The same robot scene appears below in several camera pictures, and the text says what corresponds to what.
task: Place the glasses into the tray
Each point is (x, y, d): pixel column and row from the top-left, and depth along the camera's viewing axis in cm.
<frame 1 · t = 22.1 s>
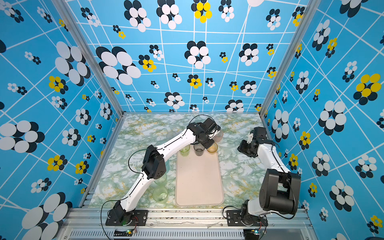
left hand: (210, 141, 93), fingers closed
right hand: (242, 148, 90), fingers open
pink rectangular tray: (198, 181, 86), on the table
grey smoky cup: (199, 149, 98), point 3 cm above the table
amber yellow cup: (213, 148, 98), point 3 cm above the table
light green textured cup rear: (161, 183, 87), on the table
light green textured cup front: (160, 194, 82), on the table

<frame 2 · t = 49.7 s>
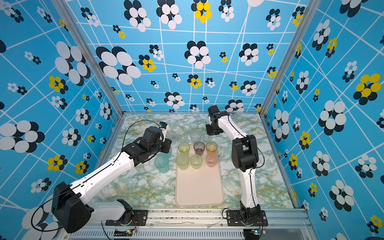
left hand: (170, 140, 80), fingers closed
right hand: (212, 132, 100), fingers closed
light green textured cup rear: (182, 160, 95), on the table
light green textured cup front: (196, 161, 95), on the table
large clear glass: (195, 135, 106), point 2 cm above the table
pink textured cup: (211, 159, 93), point 3 cm above the table
the other named things where they were.

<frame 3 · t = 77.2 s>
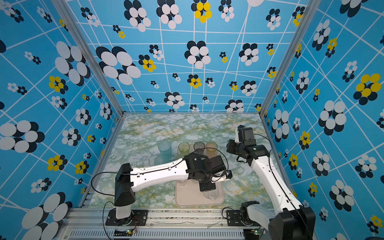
left hand: (212, 184, 71), fingers closed
right hand: (230, 145, 81), fingers open
tall teal cup rear: (165, 149, 91), point 9 cm above the table
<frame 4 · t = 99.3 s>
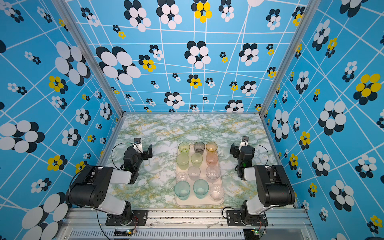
left hand: (143, 144, 93), fingers open
right hand: (243, 144, 94), fingers open
tall teal cup rear: (200, 188, 84), on the table
frosted clear textured cup: (194, 172, 90), on the table
tall teal cup front: (181, 189, 84), on the table
